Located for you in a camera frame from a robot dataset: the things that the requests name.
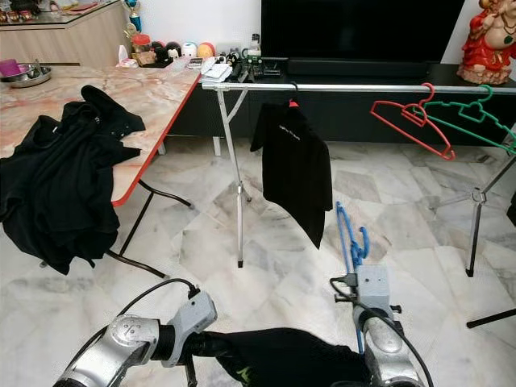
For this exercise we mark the orange ball toy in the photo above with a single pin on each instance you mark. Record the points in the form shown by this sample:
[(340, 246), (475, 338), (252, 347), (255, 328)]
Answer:
[(206, 50)]

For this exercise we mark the blue plastic hanger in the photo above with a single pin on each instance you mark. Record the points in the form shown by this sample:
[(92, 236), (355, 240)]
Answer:
[(355, 256)]

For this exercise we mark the green plastic hanger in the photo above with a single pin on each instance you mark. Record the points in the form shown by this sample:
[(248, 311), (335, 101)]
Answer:
[(469, 110)]

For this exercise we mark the white paper stack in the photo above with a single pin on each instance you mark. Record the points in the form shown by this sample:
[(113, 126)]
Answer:
[(216, 72)]

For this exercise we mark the purple cup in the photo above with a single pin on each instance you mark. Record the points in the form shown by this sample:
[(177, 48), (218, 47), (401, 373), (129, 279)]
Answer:
[(12, 68)]

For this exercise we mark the red plastic hanger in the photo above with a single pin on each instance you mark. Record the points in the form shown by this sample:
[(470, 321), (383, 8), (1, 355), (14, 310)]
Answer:
[(293, 103), (414, 114)]

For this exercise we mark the black metal stool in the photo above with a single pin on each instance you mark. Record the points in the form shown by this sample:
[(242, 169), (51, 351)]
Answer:
[(492, 318)]

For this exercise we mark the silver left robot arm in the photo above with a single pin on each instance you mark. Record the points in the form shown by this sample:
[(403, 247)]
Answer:
[(121, 347)]

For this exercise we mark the silver metal clothes rack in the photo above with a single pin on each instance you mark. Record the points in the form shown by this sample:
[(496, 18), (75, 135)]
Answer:
[(339, 87)]

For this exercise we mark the marble folding table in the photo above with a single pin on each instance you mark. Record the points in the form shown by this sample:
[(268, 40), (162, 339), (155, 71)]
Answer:
[(40, 101)]

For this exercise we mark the black plush toy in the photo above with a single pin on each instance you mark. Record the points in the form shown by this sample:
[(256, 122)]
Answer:
[(165, 52)]

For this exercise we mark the light wooden cabinet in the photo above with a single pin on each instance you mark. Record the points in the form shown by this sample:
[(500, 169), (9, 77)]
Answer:
[(72, 40)]

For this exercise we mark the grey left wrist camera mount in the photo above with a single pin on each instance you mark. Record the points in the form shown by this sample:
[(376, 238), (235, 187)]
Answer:
[(197, 313)]

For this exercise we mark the gold and blue trophy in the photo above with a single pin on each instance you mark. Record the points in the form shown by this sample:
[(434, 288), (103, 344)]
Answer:
[(134, 12)]

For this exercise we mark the clear bottle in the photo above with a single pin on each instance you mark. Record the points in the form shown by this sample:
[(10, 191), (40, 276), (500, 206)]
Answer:
[(255, 46)]

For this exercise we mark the black shirt with yellow print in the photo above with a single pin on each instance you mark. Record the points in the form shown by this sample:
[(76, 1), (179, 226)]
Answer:
[(290, 363)]

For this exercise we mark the metal bowl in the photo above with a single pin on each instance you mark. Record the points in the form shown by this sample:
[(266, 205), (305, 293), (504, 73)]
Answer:
[(36, 78)]

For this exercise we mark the black soundbar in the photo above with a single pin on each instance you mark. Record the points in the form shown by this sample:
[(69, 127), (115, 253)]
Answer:
[(359, 67)]

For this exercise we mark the black TV console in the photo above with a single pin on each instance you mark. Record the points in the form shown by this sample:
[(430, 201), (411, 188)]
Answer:
[(351, 121)]

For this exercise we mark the red laughing Buddha statue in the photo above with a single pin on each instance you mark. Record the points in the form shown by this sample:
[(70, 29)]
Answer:
[(488, 52)]

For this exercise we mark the black flat television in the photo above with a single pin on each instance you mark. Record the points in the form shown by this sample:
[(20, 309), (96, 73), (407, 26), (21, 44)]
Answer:
[(363, 28)]

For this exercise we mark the black T-shirt with white print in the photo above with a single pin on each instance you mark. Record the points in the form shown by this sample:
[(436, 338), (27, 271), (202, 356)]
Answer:
[(294, 169)]

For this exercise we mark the white ball toy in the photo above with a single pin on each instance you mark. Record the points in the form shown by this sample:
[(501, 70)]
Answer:
[(189, 50)]

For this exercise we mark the pile of black clothes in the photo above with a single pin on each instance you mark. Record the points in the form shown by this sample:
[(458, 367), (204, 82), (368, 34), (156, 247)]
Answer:
[(56, 185)]

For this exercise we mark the jar with red lid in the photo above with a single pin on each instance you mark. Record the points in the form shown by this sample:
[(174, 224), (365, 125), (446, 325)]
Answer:
[(142, 50)]

